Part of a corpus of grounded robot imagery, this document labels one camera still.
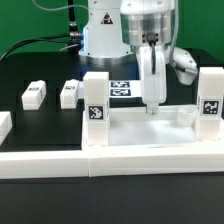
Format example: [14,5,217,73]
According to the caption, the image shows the fiducial marker sheet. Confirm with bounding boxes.
[77,79,144,100]

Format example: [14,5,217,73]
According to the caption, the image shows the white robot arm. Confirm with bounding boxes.
[79,0,198,115]

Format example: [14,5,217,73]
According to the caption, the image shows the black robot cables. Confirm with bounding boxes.
[0,0,84,62]

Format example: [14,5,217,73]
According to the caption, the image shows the white block at left edge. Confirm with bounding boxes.
[0,111,12,145]

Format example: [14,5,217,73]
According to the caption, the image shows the white L-shaped guide fence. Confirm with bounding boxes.
[0,138,224,179]

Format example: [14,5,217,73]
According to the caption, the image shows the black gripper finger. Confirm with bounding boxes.
[146,105,158,117]

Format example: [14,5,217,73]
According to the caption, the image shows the grey thin cable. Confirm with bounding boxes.
[31,0,90,12]

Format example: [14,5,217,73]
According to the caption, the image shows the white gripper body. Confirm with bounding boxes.
[138,46,166,108]

